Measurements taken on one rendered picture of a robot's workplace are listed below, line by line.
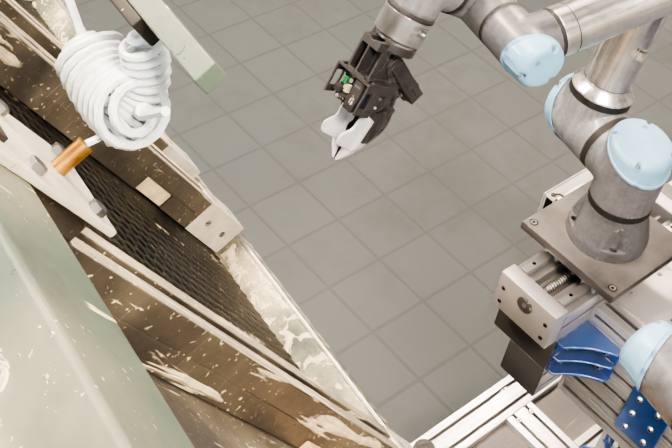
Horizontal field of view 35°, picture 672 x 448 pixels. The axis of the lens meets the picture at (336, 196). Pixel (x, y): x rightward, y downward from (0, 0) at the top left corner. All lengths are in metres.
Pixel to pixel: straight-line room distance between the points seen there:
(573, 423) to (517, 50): 1.48
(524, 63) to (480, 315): 1.79
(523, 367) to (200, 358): 1.10
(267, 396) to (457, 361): 1.85
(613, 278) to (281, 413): 0.84
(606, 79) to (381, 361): 1.38
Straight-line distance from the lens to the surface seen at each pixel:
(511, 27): 1.50
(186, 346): 1.08
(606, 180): 1.89
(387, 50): 1.53
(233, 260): 2.03
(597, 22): 1.54
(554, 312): 1.93
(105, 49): 0.88
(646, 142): 1.88
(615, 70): 1.89
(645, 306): 2.06
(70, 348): 0.61
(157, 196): 1.86
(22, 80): 1.57
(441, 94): 3.89
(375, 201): 3.43
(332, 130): 1.61
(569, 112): 1.94
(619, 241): 1.96
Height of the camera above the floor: 2.42
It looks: 45 degrees down
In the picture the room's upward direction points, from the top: 9 degrees clockwise
